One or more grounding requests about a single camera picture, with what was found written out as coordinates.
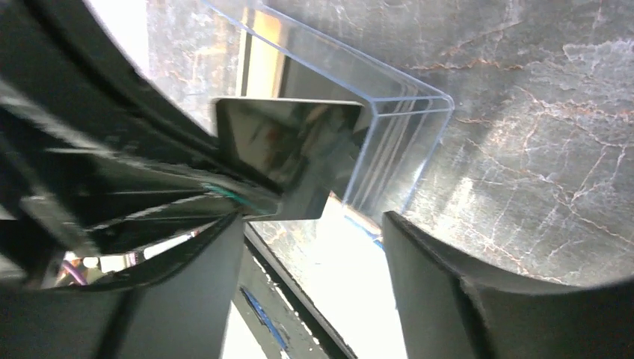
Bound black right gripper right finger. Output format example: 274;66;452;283
382;211;633;358

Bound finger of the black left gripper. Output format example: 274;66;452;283
1;1;282;288

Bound clear acrylic card box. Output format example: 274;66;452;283
209;1;454;222

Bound black and yellow credit cards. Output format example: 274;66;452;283
214;10;370;221

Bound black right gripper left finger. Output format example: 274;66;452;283
1;214;243;358

